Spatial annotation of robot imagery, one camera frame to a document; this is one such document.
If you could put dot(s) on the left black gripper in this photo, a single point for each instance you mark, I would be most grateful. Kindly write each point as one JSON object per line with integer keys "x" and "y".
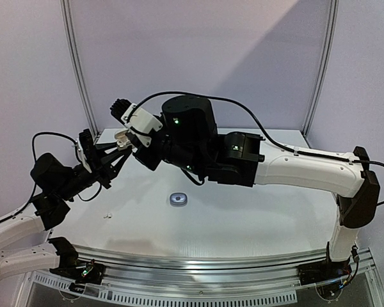
{"x": 98, "y": 169}

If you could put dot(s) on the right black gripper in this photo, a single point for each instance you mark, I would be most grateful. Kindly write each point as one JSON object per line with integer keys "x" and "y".
{"x": 144, "y": 151}

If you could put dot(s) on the white earbud charging case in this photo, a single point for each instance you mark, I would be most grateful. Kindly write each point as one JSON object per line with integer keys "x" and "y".
{"x": 122, "y": 141}

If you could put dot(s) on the blue-grey earbud charging case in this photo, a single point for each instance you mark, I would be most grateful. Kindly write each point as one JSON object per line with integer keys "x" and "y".
{"x": 178, "y": 199}

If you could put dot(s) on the white earbud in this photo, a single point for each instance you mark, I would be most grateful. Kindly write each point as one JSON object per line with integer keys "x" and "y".
{"x": 108, "y": 216}

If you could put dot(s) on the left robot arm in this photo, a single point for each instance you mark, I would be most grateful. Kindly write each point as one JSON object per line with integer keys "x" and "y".
{"x": 59, "y": 184}

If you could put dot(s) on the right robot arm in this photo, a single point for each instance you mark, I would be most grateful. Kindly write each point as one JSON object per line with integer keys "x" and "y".
{"x": 185, "y": 135}

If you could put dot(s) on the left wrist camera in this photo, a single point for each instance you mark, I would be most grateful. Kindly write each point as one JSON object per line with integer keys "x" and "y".
{"x": 86, "y": 150}

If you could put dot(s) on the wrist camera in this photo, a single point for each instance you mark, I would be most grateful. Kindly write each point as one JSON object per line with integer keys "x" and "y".
{"x": 86, "y": 150}
{"x": 139, "y": 122}

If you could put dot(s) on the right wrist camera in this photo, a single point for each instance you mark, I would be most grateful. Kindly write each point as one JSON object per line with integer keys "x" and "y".
{"x": 139, "y": 122}

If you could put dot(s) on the front aluminium rail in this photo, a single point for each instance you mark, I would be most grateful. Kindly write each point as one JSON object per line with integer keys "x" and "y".
{"x": 290, "y": 270}

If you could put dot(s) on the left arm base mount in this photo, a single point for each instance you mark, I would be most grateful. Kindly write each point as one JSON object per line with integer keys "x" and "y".
{"x": 82, "y": 272}

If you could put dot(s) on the perforated cable tray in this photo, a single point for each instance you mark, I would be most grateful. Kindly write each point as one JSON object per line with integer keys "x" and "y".
{"x": 51, "y": 289}

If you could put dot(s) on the left aluminium frame post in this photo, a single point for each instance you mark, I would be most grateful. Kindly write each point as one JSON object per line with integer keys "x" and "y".
{"x": 77, "y": 67}

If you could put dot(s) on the aluminium frame post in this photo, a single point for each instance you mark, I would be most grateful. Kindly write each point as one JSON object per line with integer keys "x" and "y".
{"x": 77, "y": 67}
{"x": 322, "y": 68}

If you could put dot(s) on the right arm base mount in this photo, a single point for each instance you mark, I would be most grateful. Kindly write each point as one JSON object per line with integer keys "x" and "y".
{"x": 323, "y": 270}

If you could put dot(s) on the right aluminium frame post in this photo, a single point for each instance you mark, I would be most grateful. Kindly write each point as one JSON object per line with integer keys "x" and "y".
{"x": 322, "y": 68}

